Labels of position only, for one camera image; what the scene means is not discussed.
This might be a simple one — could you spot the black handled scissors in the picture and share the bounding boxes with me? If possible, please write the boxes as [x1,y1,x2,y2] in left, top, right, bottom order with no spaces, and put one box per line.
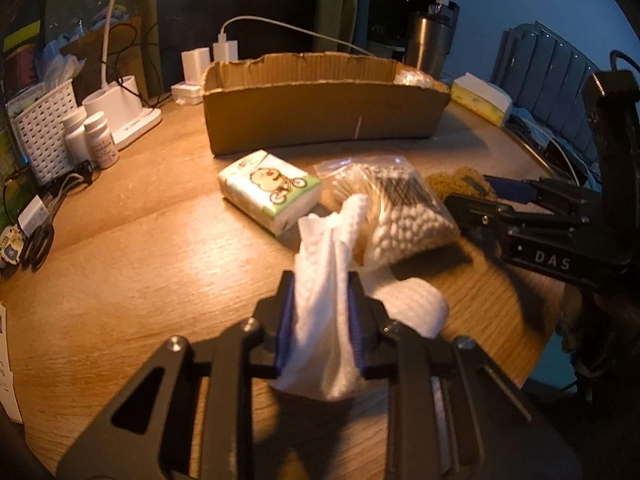
[20,222,56,271]

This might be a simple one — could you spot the white paper sheet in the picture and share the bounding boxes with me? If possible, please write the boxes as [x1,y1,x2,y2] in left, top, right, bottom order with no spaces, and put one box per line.
[0,302,23,426]

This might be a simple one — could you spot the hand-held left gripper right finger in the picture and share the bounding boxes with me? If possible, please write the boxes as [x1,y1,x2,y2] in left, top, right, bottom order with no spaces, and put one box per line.
[348,271,585,480]

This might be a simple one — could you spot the grey padded headboard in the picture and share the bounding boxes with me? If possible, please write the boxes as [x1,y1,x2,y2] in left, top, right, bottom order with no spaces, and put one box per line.
[492,21,601,166]

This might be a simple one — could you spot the bag of cotton swabs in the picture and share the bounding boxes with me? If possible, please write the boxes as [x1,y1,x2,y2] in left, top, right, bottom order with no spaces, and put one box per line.
[314,156,461,266]

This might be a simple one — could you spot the white desk lamp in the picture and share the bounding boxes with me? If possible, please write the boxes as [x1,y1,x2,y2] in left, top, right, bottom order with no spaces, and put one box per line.
[82,0,163,151]

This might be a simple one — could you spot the cardboard box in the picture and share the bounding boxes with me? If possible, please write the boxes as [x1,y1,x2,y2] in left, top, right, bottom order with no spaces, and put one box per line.
[201,52,451,157]

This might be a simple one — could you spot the stainless steel tumbler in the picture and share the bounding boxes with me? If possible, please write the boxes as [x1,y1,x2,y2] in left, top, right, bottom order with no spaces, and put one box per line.
[404,10,456,78]

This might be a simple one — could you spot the white charger plug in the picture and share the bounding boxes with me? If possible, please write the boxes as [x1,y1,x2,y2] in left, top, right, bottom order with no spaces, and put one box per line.
[181,47,213,83]
[212,41,240,63]

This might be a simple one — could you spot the green cartoon tissue pack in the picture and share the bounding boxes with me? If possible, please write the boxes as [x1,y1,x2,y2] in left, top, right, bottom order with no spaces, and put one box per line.
[218,150,322,237]

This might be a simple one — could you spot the white soft cloth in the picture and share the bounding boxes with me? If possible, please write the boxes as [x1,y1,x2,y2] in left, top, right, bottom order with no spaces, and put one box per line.
[272,194,450,403]

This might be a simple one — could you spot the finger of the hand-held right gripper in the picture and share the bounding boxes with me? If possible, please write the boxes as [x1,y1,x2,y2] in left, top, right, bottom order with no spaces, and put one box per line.
[445,194,588,256]
[484,175,601,211]

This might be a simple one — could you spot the white plug adapter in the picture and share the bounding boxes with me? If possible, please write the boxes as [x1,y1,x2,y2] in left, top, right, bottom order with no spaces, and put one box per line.
[17,197,53,233]

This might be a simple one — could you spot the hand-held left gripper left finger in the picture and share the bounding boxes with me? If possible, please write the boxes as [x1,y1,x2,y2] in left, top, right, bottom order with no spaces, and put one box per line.
[55,270,301,480]

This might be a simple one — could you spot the white plastic bag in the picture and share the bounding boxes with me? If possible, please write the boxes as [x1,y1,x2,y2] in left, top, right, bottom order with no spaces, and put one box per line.
[42,52,81,86]

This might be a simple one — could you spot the white charging cable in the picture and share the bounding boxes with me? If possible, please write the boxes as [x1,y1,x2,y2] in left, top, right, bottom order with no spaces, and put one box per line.
[510,115,593,186]
[218,16,376,58]

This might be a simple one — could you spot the white yellow tissue box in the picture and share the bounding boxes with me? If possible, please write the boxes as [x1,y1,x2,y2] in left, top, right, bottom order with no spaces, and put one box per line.
[450,72,513,127]

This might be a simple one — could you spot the clear water bottle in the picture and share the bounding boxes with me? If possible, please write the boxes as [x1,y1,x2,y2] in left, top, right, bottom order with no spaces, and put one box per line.
[427,0,461,23]

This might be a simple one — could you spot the cartoon keychain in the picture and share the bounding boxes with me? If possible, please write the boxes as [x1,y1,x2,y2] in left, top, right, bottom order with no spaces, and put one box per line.
[0,225,26,268]

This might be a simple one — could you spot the brown plush pouch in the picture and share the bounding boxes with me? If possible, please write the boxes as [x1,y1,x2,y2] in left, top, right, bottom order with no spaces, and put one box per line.
[425,170,498,203]

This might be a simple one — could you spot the orange jar yellow lid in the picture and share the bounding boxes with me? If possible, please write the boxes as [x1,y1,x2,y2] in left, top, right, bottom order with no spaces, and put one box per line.
[5,20,41,86]

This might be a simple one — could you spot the brown paper bag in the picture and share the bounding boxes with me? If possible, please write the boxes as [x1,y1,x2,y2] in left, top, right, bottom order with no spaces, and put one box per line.
[60,15,143,106]

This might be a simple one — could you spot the yellow curtain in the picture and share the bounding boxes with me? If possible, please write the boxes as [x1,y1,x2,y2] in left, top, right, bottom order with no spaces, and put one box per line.
[312,0,361,53]

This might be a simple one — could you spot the white woven plastic basket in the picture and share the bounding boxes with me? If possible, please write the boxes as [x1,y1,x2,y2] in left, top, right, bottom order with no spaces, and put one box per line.
[7,82,81,186]

